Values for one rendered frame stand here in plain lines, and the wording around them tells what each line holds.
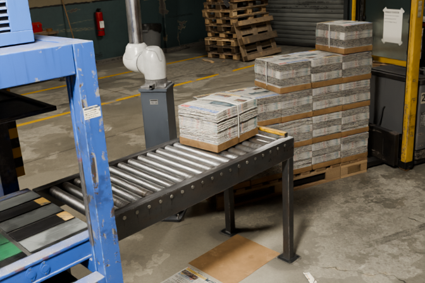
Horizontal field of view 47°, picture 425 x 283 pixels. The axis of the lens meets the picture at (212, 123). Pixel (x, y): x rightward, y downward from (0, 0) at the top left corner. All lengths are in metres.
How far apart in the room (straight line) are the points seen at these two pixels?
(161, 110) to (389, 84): 2.21
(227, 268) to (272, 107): 1.29
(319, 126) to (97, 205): 2.57
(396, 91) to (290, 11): 7.25
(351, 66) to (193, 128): 1.77
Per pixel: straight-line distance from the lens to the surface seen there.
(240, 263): 3.15
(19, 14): 1.71
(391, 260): 3.27
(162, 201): 2.20
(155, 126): 3.43
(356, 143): 4.30
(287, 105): 3.77
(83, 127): 1.66
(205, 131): 2.65
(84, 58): 1.62
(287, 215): 3.02
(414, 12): 4.19
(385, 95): 4.72
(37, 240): 2.01
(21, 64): 1.53
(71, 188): 2.42
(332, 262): 3.18
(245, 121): 2.78
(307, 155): 4.01
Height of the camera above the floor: 1.74
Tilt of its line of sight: 17 degrees down
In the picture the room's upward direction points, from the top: 3 degrees counter-clockwise
